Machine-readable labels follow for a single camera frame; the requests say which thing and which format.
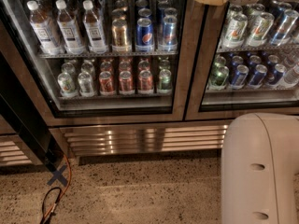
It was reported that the glass fridge door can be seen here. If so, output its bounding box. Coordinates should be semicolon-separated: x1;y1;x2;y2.
187;0;299;120
0;0;208;127

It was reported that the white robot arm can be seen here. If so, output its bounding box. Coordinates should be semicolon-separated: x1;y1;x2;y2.
188;0;299;224

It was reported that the green can right fridge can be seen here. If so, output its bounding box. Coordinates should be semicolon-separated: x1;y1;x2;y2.
209;66;229;90

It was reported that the steel fridge bottom grille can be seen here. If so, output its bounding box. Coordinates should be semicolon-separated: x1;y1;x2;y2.
50;120;230;158

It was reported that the white 7up can left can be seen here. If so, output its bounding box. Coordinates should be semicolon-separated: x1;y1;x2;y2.
222;14;248;49

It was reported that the white 7up can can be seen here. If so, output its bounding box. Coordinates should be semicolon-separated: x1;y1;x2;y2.
222;14;248;49
246;12;275;47

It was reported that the white 7up can right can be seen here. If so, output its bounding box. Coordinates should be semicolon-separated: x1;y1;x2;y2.
246;12;275;47

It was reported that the blue silver soda can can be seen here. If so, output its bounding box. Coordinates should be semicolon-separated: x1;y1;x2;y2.
158;16;178;51

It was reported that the blue Pepsi can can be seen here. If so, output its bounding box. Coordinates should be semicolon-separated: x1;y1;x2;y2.
136;18;154;52

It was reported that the blue silver can upper right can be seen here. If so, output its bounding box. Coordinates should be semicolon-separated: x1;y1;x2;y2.
269;9;299;46

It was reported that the blue can left lower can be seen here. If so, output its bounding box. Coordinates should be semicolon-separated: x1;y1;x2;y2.
230;64;249;89

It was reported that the gold soda can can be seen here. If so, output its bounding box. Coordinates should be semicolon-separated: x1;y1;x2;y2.
112;19;132;52

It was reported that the green silver can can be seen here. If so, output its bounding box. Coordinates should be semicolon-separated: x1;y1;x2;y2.
157;69;172;93

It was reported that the blue can right lower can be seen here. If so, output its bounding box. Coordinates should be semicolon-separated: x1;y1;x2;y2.
247;64;267;87

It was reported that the red can right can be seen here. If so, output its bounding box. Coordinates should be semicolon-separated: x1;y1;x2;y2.
138;70;153;94

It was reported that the red can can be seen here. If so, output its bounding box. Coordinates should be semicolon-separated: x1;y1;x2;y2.
99;71;116;95
119;71;135;95
138;70;153;94

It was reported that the red can middle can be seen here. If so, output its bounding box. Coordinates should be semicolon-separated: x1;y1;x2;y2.
119;71;135;95

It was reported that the red can left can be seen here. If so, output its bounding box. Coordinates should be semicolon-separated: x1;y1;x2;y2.
99;71;116;95

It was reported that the middle tea bottle white cap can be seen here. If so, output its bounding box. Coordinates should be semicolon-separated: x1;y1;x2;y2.
56;0;86;54

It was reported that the silver can lower shelf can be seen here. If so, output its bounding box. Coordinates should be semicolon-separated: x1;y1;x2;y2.
78;71;96;97

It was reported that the left tea bottle white cap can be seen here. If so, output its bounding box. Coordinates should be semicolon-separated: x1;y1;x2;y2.
27;0;63;55

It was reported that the white green can far left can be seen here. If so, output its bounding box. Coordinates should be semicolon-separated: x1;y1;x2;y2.
58;72;78;98

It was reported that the neighbour steel grille left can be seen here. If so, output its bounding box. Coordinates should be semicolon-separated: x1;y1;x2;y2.
0;114;43;167

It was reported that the orange floor cable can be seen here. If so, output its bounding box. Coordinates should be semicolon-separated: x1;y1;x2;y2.
39;152;73;224

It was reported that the black floor cable left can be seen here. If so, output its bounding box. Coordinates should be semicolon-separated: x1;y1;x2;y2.
41;187;64;224

